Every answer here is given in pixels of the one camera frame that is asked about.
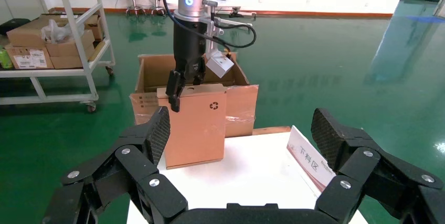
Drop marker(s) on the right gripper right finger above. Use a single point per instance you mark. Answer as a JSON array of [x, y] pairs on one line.
[[368, 166]]

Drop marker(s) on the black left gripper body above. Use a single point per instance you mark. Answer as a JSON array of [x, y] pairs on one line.
[[187, 45]]

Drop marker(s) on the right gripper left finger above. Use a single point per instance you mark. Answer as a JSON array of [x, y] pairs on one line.
[[121, 170]]

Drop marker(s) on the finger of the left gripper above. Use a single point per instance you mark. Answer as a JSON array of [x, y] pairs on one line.
[[175, 90], [199, 74]]

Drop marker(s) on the small cardboard box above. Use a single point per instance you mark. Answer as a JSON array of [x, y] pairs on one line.
[[194, 132]]

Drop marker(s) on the large open cardboard box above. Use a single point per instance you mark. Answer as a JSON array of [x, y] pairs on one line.
[[240, 104]]

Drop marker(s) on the plain brown cardboard box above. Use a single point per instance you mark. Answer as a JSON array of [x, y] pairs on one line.
[[24, 34], [71, 48], [69, 62], [94, 27]]

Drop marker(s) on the cardboard box with white labels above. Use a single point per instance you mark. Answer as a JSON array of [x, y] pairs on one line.
[[10, 52]]

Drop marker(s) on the acrylic sign with Chinese text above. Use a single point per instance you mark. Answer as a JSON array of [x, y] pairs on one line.
[[306, 160]]

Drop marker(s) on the brown wooden board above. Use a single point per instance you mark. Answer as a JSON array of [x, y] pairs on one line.
[[271, 131]]

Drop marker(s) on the white metal shelf cart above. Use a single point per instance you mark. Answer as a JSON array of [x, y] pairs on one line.
[[45, 98]]

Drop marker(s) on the white plastic bag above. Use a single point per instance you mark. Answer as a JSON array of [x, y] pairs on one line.
[[55, 33]]

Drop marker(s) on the green bottle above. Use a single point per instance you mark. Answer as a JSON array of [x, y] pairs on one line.
[[5, 61]]

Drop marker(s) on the black bag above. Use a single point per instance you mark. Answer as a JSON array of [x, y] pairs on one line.
[[14, 26]]

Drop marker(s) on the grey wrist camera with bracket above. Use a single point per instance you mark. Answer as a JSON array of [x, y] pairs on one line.
[[219, 64]]

